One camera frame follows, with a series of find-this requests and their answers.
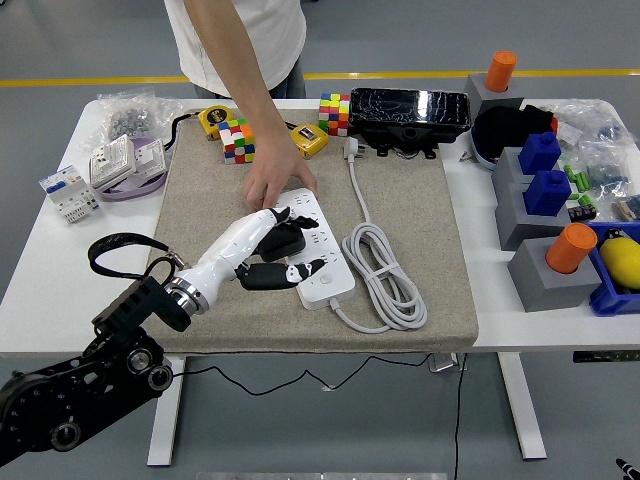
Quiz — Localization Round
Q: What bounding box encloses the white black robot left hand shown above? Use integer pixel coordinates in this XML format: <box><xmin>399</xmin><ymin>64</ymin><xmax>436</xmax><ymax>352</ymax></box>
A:
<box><xmin>174</xmin><ymin>205</ymin><xmax>327</xmax><ymax>307</ymax></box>

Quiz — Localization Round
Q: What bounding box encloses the person's right hand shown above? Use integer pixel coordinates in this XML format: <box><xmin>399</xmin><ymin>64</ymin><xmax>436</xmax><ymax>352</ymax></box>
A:
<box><xmin>242</xmin><ymin>133</ymin><xmax>320</xmax><ymax>212</ymax></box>

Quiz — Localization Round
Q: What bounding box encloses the black plug adapter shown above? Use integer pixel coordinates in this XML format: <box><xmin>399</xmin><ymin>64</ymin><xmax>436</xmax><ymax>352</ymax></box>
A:
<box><xmin>258</xmin><ymin>222</ymin><xmax>307</xmax><ymax>264</ymax></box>

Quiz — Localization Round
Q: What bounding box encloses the white power strip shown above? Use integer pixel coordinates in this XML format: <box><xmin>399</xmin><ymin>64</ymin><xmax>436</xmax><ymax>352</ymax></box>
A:
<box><xmin>277</xmin><ymin>187</ymin><xmax>357</xmax><ymax>311</ymax></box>

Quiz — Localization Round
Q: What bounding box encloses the small circuit board module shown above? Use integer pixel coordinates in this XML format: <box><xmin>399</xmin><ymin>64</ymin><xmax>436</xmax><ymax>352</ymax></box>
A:
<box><xmin>612</xmin><ymin>193</ymin><xmax>640</xmax><ymax>221</ymax></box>

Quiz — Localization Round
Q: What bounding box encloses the yellow tape measure square label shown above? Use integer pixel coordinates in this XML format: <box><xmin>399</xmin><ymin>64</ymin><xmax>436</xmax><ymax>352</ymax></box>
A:
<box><xmin>282</xmin><ymin>121</ymin><xmax>330</xmax><ymax>160</ymax></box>

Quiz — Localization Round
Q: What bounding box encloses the rubik's cube with white face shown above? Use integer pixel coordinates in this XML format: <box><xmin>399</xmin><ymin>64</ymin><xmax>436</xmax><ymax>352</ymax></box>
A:
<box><xmin>217</xmin><ymin>117</ymin><xmax>256</xmax><ymax>166</ymax></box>

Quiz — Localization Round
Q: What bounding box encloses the rubik's cube with yellow face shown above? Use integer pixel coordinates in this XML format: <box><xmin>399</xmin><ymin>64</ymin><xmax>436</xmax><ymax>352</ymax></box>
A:
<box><xmin>318</xmin><ymin>92</ymin><xmax>351</xmax><ymax>137</ymax></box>

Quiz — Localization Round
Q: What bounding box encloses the yellow tape measure round label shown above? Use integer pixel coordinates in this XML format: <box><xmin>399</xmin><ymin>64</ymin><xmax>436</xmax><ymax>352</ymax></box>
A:
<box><xmin>164</xmin><ymin>104</ymin><xmax>236</xmax><ymax>151</ymax></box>

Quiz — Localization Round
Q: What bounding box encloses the grey-brown mat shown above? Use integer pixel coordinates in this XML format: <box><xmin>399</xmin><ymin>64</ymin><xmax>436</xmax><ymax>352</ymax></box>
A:
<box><xmin>130</xmin><ymin>107</ymin><xmax>480</xmax><ymax>355</ymax></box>

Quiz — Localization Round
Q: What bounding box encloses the purple tape roll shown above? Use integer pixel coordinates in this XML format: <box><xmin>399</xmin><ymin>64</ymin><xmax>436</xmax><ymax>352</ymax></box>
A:
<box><xmin>99</xmin><ymin>137</ymin><xmax>167</xmax><ymax>202</ymax></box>

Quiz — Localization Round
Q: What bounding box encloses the black table control panel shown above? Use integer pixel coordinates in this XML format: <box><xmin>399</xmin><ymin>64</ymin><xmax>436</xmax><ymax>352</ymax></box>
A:
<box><xmin>572</xmin><ymin>350</ymin><xmax>640</xmax><ymax>363</ymax></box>

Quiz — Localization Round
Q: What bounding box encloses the person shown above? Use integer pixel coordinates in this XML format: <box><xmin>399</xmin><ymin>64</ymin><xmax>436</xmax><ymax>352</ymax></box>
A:
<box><xmin>163</xmin><ymin>0</ymin><xmax>308</xmax><ymax>100</ymax></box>

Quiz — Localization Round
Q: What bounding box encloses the black device with glossy top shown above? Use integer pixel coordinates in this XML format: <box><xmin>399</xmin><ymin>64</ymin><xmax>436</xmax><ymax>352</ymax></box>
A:
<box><xmin>348</xmin><ymin>87</ymin><xmax>473</xmax><ymax>161</ymax></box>

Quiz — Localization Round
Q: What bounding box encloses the plastic bag of metal nuts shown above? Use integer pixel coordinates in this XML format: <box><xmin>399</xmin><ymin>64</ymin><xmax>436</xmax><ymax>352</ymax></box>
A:
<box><xmin>79</xmin><ymin>85</ymin><xmax>184</xmax><ymax>151</ymax></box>

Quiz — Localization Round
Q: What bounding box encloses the white circuit breaker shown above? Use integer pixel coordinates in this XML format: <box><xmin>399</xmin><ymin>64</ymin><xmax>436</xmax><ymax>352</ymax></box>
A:
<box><xmin>38</xmin><ymin>164</ymin><xmax>102</xmax><ymax>225</ymax></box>

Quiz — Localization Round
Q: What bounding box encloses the blue plastic bin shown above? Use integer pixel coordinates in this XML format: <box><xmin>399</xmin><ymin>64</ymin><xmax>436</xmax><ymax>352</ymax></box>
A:
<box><xmin>584</xmin><ymin>219</ymin><xmax>640</xmax><ymax>317</ymax></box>

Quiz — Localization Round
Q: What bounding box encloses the white table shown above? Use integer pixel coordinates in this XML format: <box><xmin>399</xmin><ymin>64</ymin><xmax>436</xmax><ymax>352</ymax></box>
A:
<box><xmin>0</xmin><ymin>98</ymin><xmax>640</xmax><ymax>466</ymax></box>

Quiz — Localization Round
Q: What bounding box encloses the grey block with round hole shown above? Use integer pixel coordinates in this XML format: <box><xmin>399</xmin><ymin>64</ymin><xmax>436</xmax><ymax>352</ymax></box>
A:
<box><xmin>462</xmin><ymin>73</ymin><xmax>525</xmax><ymax>131</ymax></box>
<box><xmin>506</xmin><ymin>236</ymin><xmax>603</xmax><ymax>314</ymax></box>

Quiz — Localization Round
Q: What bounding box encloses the white blue round device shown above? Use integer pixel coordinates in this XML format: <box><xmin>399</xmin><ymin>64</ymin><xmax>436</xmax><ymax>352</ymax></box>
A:
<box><xmin>468</xmin><ymin>124</ymin><xmax>501</xmax><ymax>173</ymax></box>

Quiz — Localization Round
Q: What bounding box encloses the yellow plush toy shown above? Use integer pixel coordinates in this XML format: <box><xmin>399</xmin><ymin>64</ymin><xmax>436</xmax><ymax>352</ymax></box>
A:
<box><xmin>598</xmin><ymin>227</ymin><xmax>640</xmax><ymax>291</ymax></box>

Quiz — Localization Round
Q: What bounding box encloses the black cloth cap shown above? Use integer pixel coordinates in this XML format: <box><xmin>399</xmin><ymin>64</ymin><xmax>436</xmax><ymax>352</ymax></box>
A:
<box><xmin>472</xmin><ymin>103</ymin><xmax>556</xmax><ymax>161</ymax></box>

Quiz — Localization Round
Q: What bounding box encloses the grey block with square hole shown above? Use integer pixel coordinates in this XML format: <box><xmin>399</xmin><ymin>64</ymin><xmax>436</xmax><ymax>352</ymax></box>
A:
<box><xmin>490</xmin><ymin>147</ymin><xmax>536</xmax><ymax>194</ymax></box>
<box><xmin>493</xmin><ymin>182</ymin><xmax>574</xmax><ymax>251</ymax></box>

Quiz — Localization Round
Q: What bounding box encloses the orange cylinder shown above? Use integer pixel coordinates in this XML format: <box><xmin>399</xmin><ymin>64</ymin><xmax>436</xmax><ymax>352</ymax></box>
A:
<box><xmin>484</xmin><ymin>49</ymin><xmax>519</xmax><ymax>94</ymax></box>
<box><xmin>544</xmin><ymin>222</ymin><xmax>599</xmax><ymax>275</ymax></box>

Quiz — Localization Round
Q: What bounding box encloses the blue block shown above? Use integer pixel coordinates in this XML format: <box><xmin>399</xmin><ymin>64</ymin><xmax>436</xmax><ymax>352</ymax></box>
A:
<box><xmin>522</xmin><ymin>169</ymin><xmax>573</xmax><ymax>217</ymax></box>
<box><xmin>517</xmin><ymin>130</ymin><xmax>562</xmax><ymax>176</ymax></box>

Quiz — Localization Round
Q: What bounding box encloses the small black component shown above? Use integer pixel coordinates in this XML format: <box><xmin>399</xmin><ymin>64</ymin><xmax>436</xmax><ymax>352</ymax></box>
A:
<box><xmin>567</xmin><ymin>202</ymin><xmax>597</xmax><ymax>224</ymax></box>

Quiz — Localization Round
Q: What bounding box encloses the clear bag of blue parts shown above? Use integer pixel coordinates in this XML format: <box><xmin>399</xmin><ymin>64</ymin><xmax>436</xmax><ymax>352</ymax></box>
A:
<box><xmin>574</xmin><ymin>139</ymin><xmax>637</xmax><ymax>200</ymax></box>

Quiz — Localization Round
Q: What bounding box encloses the clear bag of small parts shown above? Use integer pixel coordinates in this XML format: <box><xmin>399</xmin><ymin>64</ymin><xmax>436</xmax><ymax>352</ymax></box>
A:
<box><xmin>549</xmin><ymin>98</ymin><xmax>626</xmax><ymax>147</ymax></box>

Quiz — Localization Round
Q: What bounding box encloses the white power strip cable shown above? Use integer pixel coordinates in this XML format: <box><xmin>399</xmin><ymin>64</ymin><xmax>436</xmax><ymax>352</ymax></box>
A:
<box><xmin>329</xmin><ymin>137</ymin><xmax>429</xmax><ymax>334</ymax></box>

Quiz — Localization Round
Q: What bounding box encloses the white wall switch panel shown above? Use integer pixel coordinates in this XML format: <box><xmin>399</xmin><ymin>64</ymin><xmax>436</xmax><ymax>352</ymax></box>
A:
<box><xmin>130</xmin><ymin>138</ymin><xmax>166</xmax><ymax>182</ymax></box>

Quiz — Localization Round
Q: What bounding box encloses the thin black plug cord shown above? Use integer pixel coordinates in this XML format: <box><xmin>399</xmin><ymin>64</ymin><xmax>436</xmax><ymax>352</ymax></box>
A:
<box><xmin>169</xmin><ymin>352</ymin><xmax>436</xmax><ymax>398</ymax></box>

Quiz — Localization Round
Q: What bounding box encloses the black hanging cable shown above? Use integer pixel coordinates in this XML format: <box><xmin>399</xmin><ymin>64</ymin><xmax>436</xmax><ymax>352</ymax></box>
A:
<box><xmin>452</xmin><ymin>352</ymin><xmax>466</xmax><ymax>480</ymax></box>

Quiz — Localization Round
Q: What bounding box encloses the metal bracket under table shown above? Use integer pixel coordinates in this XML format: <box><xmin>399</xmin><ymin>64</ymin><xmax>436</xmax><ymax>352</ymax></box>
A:
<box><xmin>428</xmin><ymin>352</ymin><xmax>469</xmax><ymax>374</ymax></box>

